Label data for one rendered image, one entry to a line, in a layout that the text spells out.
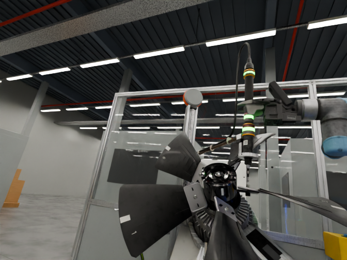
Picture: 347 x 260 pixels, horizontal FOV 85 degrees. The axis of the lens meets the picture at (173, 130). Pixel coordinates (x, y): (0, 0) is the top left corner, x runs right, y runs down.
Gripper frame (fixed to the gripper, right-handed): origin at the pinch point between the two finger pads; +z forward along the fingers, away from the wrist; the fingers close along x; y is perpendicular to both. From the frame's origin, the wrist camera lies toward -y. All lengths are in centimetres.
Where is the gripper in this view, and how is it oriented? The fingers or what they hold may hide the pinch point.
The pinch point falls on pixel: (240, 106)
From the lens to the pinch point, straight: 81.5
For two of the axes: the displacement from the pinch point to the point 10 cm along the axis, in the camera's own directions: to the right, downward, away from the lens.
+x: 3.3, 3.4, 8.8
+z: -9.3, -0.2, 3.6
